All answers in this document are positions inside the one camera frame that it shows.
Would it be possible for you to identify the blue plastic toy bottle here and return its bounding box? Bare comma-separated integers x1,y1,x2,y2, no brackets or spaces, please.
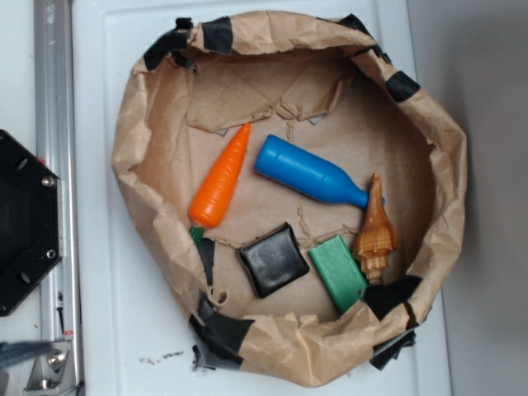
254,135,369,209

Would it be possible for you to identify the aluminium extrusion rail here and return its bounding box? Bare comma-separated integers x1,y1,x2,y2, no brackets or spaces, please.
24,1,84,395

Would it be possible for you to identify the brown spiral seashell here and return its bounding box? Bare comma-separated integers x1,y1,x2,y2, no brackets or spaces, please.
352,173,398,285

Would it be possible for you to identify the black square cushion block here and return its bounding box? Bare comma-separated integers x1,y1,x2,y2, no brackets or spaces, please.
238,223,310,299

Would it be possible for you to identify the brown paper lined bin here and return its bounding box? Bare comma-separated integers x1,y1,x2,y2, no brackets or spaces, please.
111,11,467,387

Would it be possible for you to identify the orange plastic toy carrot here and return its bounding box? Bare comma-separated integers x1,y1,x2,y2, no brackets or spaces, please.
188,123,252,248

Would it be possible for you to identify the black hexagonal robot base plate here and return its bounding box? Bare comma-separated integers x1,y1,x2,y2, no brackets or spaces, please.
0,130,61,317

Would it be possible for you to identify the green rectangular block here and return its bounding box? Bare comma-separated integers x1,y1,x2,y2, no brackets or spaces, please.
309,235,368,314

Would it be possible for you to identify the white plastic tray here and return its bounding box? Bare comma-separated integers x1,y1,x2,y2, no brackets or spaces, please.
71,0,454,396

